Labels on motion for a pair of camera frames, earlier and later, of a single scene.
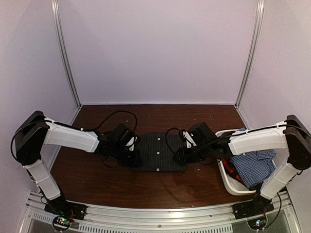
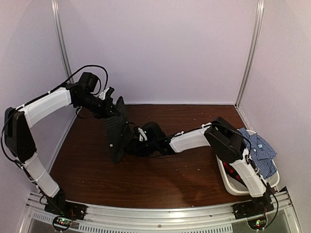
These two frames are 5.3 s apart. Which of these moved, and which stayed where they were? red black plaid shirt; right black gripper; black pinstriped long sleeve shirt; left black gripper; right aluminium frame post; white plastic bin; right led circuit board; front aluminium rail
Moved: black pinstriped long sleeve shirt; left black gripper; right black gripper
Stayed: right led circuit board; right aluminium frame post; red black plaid shirt; white plastic bin; front aluminium rail
